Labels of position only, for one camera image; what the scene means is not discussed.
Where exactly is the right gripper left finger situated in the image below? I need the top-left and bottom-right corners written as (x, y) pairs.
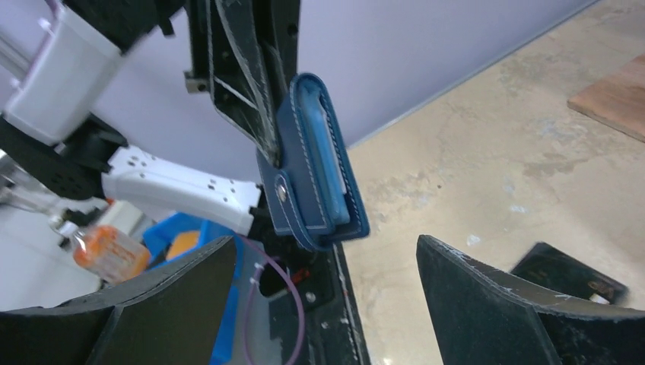
top-left (0, 235), bottom-right (238, 365)

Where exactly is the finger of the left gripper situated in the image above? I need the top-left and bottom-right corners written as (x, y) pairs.
top-left (262, 0), bottom-right (300, 91)
top-left (184, 1), bottom-right (281, 166)

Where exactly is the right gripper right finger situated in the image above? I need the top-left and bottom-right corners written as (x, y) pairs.
top-left (416, 235), bottom-right (644, 364)

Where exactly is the black credit card stack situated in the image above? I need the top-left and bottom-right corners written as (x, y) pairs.
top-left (510, 242), bottom-right (629, 305)

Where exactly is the blue leather card holder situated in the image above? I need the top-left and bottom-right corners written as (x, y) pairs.
top-left (256, 73), bottom-right (370, 251)

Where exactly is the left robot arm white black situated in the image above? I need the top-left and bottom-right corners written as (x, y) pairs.
top-left (1, 1), bottom-right (300, 238)

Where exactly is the blue plastic bin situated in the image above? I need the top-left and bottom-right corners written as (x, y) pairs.
top-left (135, 213), bottom-right (244, 364)

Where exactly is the orange capped bottle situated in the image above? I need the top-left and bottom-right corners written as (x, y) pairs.
top-left (49, 215), bottom-right (152, 284)

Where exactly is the brown wooden board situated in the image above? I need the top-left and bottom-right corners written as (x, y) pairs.
top-left (567, 54), bottom-right (644, 142)

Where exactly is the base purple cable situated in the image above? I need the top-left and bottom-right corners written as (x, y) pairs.
top-left (239, 235), bottom-right (307, 365)

